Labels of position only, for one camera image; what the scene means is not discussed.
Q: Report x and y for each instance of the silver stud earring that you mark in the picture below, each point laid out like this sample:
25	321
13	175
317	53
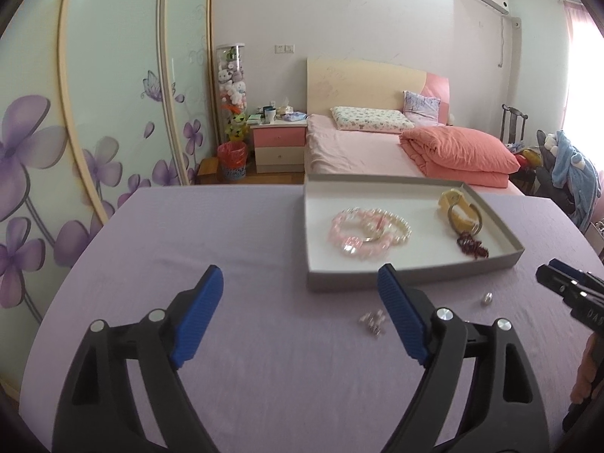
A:
487	298

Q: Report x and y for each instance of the pink and cream nightstand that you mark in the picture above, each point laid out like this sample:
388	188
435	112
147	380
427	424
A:
278	146

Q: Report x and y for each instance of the floral print pillow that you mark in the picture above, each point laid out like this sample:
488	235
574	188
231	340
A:
368	118

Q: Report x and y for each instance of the clear tube of plush toys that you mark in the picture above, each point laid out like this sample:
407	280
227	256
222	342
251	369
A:
232	85

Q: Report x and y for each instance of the grey cardboard tray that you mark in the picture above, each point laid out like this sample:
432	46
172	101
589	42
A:
325	255

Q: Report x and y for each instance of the salmon pink duvet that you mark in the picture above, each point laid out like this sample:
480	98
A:
457	153

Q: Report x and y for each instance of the dark office chair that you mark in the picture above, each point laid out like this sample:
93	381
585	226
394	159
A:
545	179

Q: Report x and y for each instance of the floral sliding door wardrobe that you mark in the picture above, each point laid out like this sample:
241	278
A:
108	80

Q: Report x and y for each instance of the pink curtain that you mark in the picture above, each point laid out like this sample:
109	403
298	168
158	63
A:
583	56

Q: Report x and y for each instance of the person's right hand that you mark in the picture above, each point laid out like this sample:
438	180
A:
587	373

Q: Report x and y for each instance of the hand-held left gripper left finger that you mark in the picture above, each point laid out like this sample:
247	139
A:
198	316

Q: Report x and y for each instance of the pink bed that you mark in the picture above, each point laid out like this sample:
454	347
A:
349	151

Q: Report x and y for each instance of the dark wooden chair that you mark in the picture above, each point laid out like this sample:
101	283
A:
513	120

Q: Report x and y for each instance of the white air conditioner pipe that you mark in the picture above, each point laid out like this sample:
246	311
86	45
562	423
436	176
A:
514	23

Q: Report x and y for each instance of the red bag trash bin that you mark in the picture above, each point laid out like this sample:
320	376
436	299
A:
232	160

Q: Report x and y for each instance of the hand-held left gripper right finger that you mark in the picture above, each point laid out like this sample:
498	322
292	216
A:
401	316

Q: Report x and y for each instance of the light blue cloth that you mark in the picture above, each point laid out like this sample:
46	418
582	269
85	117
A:
295	116

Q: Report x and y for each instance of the silver flower earring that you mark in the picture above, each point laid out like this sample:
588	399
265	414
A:
372	324

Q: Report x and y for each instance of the white wall outlet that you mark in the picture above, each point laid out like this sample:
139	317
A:
284	48

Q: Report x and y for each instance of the yellow wristwatch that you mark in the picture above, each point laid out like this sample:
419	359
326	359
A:
460	222

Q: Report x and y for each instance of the small wooden box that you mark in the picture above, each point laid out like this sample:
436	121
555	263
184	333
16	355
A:
208	170

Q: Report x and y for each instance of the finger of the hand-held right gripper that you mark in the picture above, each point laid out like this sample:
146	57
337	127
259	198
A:
561	264
561	281

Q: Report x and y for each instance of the blue plush robe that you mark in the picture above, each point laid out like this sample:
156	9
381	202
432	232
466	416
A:
575	174

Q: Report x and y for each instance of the red and yellow toys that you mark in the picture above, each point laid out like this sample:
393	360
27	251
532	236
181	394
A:
524	155

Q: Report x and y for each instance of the cream and pink headboard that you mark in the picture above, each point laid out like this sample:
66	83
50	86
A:
358	82

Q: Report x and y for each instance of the light purple pillow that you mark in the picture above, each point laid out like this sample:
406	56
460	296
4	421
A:
422	106

